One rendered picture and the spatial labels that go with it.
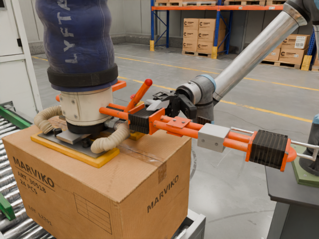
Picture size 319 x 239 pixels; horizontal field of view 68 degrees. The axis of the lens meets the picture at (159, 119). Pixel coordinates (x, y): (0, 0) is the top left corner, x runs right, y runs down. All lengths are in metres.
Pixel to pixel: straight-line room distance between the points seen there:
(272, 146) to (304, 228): 0.98
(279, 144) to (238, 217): 1.56
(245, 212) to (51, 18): 1.92
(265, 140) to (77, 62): 0.54
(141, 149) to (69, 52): 0.38
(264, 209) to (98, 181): 1.75
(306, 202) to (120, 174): 0.83
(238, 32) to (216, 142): 8.89
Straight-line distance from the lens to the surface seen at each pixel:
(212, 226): 2.01
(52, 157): 0.85
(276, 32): 1.05
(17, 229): 1.41
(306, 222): 1.50
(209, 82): 0.94
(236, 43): 9.48
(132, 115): 0.69
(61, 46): 0.75
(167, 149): 0.81
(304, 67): 7.60
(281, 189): 1.25
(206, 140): 0.63
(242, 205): 2.23
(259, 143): 0.59
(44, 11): 0.76
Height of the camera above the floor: 1.49
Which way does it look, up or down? 25 degrees down
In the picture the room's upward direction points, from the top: straight up
